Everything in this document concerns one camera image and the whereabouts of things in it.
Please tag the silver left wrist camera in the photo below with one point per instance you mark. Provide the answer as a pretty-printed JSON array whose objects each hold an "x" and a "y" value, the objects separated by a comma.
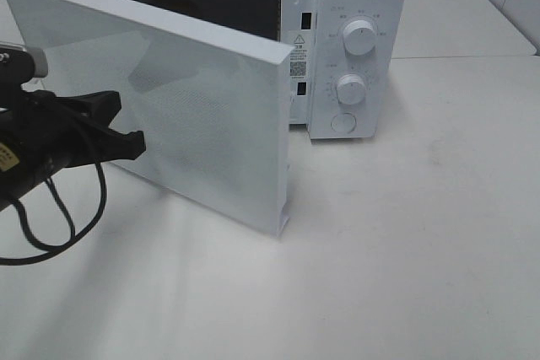
[{"x": 20, "y": 64}]

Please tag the white warning label sticker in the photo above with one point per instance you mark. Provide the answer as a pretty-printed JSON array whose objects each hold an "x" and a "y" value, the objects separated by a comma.
[{"x": 300, "y": 57}]

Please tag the white microwave door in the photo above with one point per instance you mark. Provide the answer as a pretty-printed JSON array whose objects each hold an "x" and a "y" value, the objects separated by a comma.
[{"x": 212, "y": 102}]

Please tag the white upper power knob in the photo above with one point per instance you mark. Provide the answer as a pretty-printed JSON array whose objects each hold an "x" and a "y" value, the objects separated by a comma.
[{"x": 359, "y": 35}]

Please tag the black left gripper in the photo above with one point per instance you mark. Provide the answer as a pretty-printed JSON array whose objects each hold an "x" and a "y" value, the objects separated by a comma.
[{"x": 43, "y": 133}]

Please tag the round white door-release button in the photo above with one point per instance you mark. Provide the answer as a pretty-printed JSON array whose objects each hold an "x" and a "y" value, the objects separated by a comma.
[{"x": 343, "y": 123}]

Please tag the white lower timer knob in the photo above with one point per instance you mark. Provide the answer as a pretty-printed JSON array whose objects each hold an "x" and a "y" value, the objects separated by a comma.
[{"x": 351, "y": 89}]

